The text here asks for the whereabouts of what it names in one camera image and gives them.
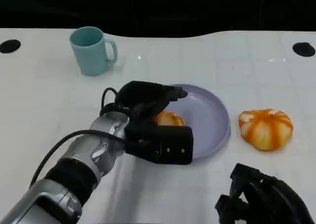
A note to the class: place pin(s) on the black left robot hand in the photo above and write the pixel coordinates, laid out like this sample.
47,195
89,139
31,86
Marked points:
143,98

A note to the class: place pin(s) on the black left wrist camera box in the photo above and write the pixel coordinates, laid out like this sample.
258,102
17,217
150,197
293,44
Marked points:
160,142

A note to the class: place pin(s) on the lilac plate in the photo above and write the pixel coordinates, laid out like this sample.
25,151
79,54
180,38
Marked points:
207,118

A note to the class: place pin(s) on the small orange white bread roll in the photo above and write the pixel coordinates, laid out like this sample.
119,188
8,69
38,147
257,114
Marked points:
170,119

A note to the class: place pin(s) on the black table grommet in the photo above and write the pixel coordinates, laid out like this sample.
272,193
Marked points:
10,46
303,49

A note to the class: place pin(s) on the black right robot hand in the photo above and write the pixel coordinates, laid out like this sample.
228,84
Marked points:
266,204

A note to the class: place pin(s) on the large orange white bread roll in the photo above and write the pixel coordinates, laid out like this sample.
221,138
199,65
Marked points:
265,130

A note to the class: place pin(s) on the pale green mug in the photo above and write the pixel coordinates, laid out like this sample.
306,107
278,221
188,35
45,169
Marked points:
89,53

